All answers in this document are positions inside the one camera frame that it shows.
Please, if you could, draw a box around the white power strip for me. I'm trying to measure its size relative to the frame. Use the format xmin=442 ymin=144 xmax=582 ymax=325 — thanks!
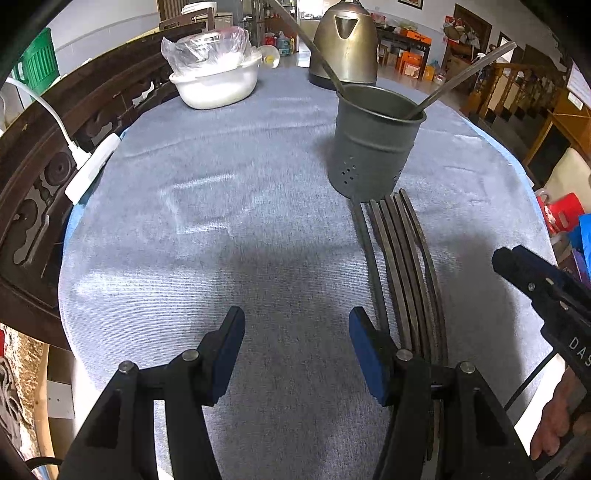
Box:
xmin=65 ymin=134 xmax=120 ymax=205

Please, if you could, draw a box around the dark wooden chopstick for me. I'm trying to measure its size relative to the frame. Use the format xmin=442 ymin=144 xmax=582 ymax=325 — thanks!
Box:
xmin=392 ymin=192 xmax=439 ymax=365
xmin=368 ymin=198 xmax=416 ymax=354
xmin=379 ymin=195 xmax=428 ymax=358
xmin=269 ymin=0 xmax=347 ymax=97
xmin=406 ymin=41 xmax=517 ymax=118
xmin=400 ymin=188 xmax=451 ymax=370

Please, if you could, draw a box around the grey tablecloth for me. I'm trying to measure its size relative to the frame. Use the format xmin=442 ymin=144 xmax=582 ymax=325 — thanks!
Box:
xmin=58 ymin=65 xmax=557 ymax=480

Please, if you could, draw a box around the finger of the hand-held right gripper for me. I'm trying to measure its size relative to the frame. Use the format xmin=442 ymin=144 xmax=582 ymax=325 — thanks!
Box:
xmin=491 ymin=244 xmax=591 ymax=320

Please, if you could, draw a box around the grey metal utensil holder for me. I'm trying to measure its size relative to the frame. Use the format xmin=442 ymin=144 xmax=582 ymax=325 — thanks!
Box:
xmin=328 ymin=83 xmax=428 ymax=201

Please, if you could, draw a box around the white power cable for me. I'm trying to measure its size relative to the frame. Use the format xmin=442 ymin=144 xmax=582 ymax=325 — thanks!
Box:
xmin=4 ymin=76 xmax=92 ymax=168

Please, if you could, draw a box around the white plastic basin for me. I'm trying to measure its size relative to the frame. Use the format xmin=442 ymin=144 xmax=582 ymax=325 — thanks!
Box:
xmin=169 ymin=51 xmax=263 ymax=110

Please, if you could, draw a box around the wooden side table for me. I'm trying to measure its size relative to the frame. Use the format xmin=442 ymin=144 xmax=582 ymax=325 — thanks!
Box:
xmin=376 ymin=25 xmax=433 ymax=68

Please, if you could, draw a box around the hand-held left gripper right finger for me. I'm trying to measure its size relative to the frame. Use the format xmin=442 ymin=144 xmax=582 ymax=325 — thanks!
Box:
xmin=348 ymin=306 xmax=539 ymax=480

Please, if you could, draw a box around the cream chair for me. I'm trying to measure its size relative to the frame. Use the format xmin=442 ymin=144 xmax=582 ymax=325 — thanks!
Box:
xmin=542 ymin=148 xmax=591 ymax=205

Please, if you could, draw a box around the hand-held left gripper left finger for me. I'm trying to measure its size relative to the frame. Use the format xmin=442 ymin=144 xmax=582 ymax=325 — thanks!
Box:
xmin=60 ymin=306 xmax=246 ymax=480

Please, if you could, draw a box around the white wall socket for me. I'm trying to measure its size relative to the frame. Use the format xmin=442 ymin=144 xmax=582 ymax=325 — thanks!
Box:
xmin=46 ymin=381 xmax=75 ymax=419

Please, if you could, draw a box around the clear plastic bag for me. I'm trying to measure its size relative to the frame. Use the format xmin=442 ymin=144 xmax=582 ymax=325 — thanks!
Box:
xmin=161 ymin=26 xmax=253 ymax=75

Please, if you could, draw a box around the person's right hand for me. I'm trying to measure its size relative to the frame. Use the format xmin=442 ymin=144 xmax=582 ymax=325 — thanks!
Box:
xmin=530 ymin=369 xmax=581 ymax=461

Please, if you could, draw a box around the wooden staircase railing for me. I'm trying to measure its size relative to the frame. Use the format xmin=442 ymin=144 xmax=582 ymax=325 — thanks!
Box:
xmin=462 ymin=44 xmax=573 ymax=134

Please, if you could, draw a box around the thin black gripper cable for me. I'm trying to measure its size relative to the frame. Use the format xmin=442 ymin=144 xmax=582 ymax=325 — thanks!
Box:
xmin=503 ymin=348 xmax=565 ymax=412

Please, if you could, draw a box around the red shopping bag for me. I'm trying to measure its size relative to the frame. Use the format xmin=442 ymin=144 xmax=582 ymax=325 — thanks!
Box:
xmin=537 ymin=191 xmax=586 ymax=234

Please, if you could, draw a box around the light blue under cloth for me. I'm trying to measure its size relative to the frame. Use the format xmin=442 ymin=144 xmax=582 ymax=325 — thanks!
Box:
xmin=62 ymin=111 xmax=557 ymax=245

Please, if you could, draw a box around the green thermos flask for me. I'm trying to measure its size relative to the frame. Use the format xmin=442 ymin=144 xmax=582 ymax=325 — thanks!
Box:
xmin=14 ymin=28 xmax=60 ymax=96

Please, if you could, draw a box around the grey refrigerator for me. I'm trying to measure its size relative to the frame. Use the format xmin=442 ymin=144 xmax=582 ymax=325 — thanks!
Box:
xmin=213 ymin=8 xmax=243 ymax=35

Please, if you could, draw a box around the orange cardboard box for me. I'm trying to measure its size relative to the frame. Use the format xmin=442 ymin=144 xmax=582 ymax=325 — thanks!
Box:
xmin=398 ymin=51 xmax=424 ymax=77

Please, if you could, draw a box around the carved dark wooden bench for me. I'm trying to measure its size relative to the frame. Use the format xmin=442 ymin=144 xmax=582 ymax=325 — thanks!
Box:
xmin=0 ymin=21 xmax=208 ymax=352

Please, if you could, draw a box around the brass electric kettle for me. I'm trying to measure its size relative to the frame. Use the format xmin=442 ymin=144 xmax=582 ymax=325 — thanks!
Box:
xmin=308 ymin=0 xmax=380 ymax=91

